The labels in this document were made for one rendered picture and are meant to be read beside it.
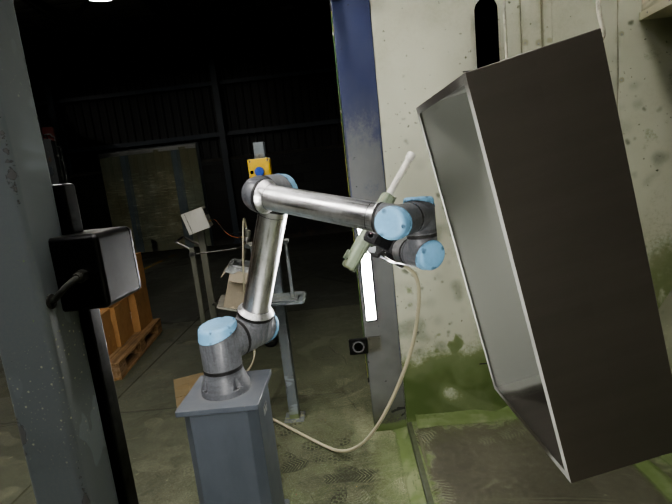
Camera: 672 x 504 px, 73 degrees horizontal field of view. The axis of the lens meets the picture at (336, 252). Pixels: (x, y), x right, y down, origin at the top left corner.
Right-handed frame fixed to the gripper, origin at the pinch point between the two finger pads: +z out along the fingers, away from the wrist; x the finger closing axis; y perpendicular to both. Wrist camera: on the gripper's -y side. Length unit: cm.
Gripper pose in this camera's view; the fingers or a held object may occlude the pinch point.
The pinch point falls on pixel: (369, 242)
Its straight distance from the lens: 164.5
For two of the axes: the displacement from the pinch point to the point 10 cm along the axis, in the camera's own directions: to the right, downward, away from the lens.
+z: -4.0, -1.0, 9.1
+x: 4.6, -8.8, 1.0
